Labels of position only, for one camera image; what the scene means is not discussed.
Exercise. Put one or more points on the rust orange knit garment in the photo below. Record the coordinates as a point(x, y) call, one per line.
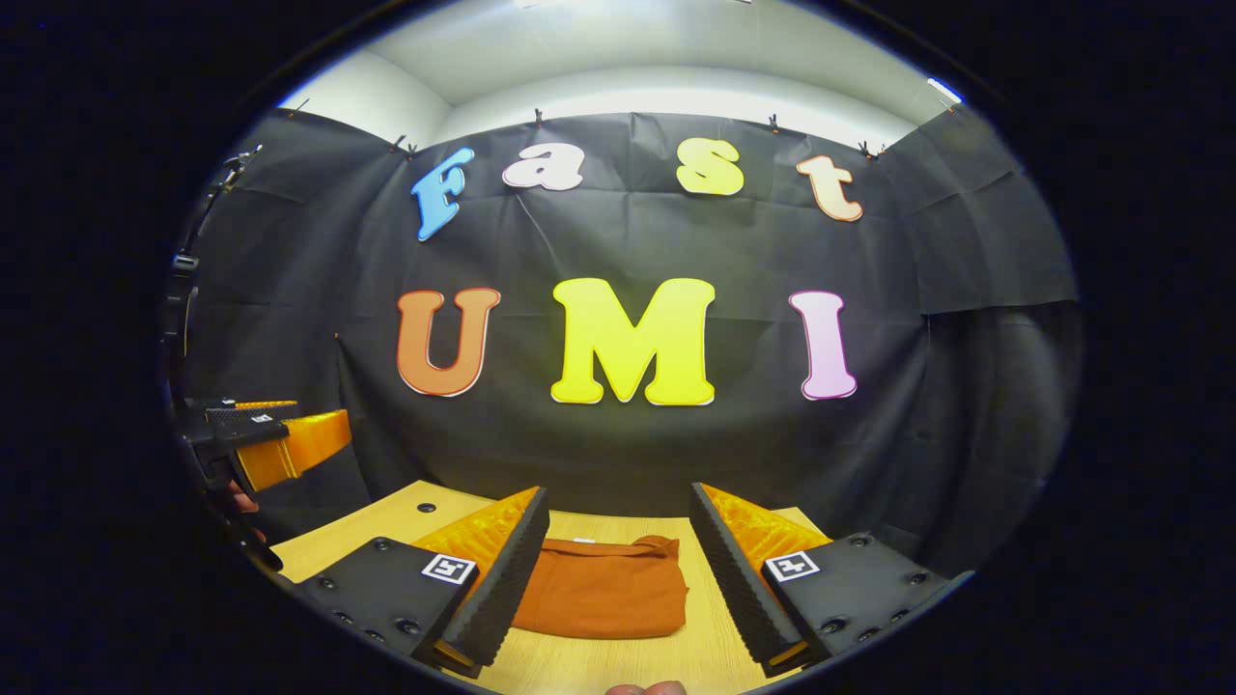
point(599, 589)

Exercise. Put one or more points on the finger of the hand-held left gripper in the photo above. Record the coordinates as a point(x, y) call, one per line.
point(266, 404)
point(290, 449)

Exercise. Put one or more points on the black backdrop cloth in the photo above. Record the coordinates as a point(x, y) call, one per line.
point(579, 444)

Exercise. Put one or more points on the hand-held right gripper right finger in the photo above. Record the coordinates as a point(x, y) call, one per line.
point(739, 579)

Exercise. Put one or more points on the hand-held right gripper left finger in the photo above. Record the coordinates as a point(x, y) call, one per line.
point(507, 579)

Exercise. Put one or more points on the ceiling light panel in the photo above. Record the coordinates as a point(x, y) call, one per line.
point(944, 90)

